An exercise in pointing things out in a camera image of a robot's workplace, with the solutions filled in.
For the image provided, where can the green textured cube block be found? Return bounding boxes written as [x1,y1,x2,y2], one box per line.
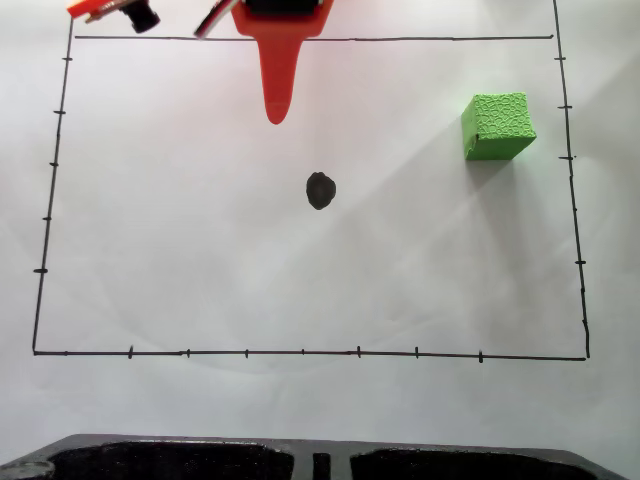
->
[460,91,538,162]

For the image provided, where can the black dot mark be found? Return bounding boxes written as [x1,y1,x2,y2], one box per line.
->
[305,171,338,212]

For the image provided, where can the white paper sheet black lines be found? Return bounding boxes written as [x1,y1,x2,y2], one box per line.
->
[0,0,640,469]

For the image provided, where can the camera module on orange mount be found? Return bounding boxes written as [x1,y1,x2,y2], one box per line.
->
[66,0,162,35]

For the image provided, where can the camera cable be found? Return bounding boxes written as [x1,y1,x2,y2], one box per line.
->
[193,0,237,40]

